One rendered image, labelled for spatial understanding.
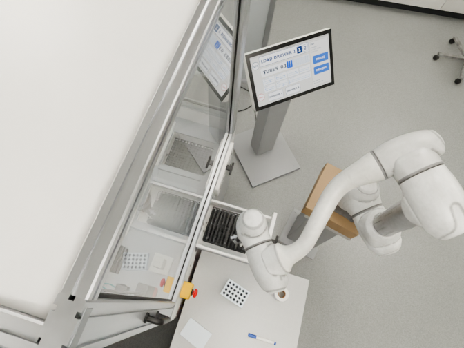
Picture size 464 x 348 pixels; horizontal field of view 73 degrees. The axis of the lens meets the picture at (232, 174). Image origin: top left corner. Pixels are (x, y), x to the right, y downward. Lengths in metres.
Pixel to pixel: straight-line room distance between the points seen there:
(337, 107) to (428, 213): 2.27
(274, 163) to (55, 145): 2.24
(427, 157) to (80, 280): 0.90
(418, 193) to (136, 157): 0.78
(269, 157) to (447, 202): 1.88
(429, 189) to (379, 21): 3.27
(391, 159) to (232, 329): 1.09
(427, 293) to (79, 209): 2.67
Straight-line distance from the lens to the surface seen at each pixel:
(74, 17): 0.78
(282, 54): 1.81
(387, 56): 3.81
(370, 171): 1.04
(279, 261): 1.07
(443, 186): 1.02
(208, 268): 1.70
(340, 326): 2.61
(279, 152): 2.74
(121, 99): 0.61
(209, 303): 1.69
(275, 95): 1.83
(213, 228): 1.58
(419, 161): 1.03
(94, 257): 0.49
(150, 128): 0.55
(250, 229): 1.06
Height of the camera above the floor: 2.45
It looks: 67 degrees down
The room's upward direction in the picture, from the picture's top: 8 degrees clockwise
